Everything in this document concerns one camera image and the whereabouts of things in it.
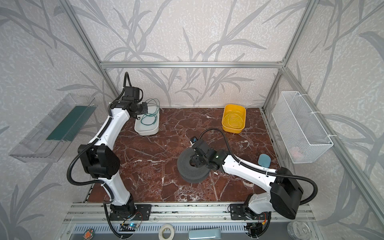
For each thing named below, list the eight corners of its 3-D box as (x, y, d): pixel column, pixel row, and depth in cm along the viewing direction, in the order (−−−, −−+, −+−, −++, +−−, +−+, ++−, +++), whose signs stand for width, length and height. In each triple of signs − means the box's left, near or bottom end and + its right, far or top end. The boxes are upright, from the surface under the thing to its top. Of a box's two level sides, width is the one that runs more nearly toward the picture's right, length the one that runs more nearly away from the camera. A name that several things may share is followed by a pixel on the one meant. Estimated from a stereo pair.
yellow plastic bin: (222, 133, 106) (223, 128, 102) (219, 107, 123) (220, 102, 119) (248, 133, 106) (250, 128, 102) (242, 107, 123) (244, 102, 119)
